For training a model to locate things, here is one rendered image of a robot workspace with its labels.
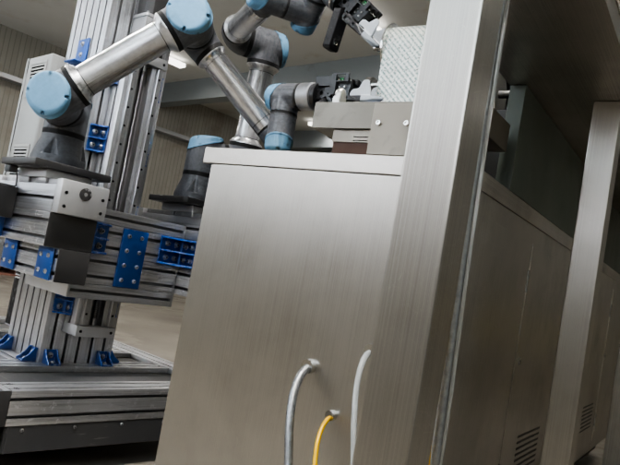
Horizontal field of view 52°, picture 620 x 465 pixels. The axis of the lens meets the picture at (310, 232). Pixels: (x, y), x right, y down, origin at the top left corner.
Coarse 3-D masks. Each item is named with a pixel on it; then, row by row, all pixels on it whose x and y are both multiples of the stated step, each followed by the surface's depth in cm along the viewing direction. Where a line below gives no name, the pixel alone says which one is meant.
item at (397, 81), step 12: (384, 60) 159; (396, 60) 157; (408, 60) 155; (420, 60) 153; (384, 72) 158; (396, 72) 156; (408, 72) 154; (384, 84) 158; (396, 84) 156; (408, 84) 154; (384, 96) 157; (396, 96) 155; (408, 96) 153
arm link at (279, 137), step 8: (272, 112) 171; (280, 112) 170; (288, 112) 170; (272, 120) 171; (280, 120) 170; (288, 120) 170; (272, 128) 170; (280, 128) 170; (288, 128) 170; (272, 136) 170; (280, 136) 170; (288, 136) 170; (272, 144) 170; (280, 144) 170; (288, 144) 171
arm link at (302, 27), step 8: (296, 0) 179; (304, 0) 180; (312, 0) 178; (288, 8) 179; (296, 8) 179; (304, 8) 180; (312, 8) 180; (320, 8) 181; (288, 16) 181; (296, 16) 181; (304, 16) 181; (312, 16) 181; (320, 16) 183; (296, 24) 184; (304, 24) 183; (312, 24) 183; (304, 32) 185; (312, 32) 186
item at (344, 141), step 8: (336, 136) 140; (344, 136) 139; (352, 136) 138; (360, 136) 137; (368, 136) 136; (336, 144) 140; (344, 144) 139; (352, 144) 138; (360, 144) 137; (336, 152) 140; (344, 152) 139; (352, 152) 138; (360, 152) 137
